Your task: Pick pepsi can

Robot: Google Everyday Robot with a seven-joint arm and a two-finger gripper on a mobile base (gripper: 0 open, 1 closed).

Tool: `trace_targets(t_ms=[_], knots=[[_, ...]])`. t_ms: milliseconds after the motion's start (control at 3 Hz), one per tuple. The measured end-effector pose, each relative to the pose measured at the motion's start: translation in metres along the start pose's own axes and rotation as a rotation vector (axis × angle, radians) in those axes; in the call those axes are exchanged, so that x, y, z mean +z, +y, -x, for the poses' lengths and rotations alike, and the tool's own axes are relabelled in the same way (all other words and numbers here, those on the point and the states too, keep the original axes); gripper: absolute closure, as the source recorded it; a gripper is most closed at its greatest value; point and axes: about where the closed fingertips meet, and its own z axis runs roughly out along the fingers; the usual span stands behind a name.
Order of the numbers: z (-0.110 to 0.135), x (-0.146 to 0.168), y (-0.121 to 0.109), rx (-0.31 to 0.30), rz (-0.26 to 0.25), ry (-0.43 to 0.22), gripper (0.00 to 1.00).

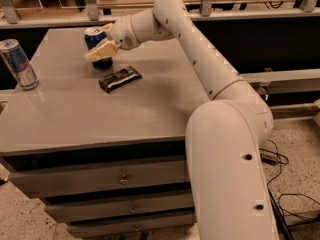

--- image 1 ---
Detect black power adapter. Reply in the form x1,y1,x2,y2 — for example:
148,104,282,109
261,154,278,165

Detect middle grey drawer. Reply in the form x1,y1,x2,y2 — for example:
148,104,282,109
45,190,193,223

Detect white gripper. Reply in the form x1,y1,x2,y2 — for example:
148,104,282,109
85,16,140,62

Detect black pole on floor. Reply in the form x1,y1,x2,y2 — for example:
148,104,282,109
269,191,294,240

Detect top grey drawer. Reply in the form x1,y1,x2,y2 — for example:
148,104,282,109
9,156,188,198

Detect grey drawer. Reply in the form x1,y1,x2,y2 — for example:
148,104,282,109
67,210,196,238
9,156,188,198
45,190,193,223

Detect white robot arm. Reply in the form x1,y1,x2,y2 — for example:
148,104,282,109
86,0,279,240

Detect grey drawer cabinet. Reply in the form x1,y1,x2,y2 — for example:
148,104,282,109
0,28,207,227

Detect bottom grey drawer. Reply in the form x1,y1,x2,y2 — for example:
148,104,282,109
67,210,196,238

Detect Red Bull can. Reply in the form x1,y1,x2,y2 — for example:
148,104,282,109
0,39,39,90

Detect blue Pepsi can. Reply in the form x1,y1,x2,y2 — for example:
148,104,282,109
83,26,114,70

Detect metal railing frame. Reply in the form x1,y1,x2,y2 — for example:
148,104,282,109
0,0,319,29

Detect black snack bar wrapper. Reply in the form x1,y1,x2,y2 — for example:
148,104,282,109
99,66,142,94

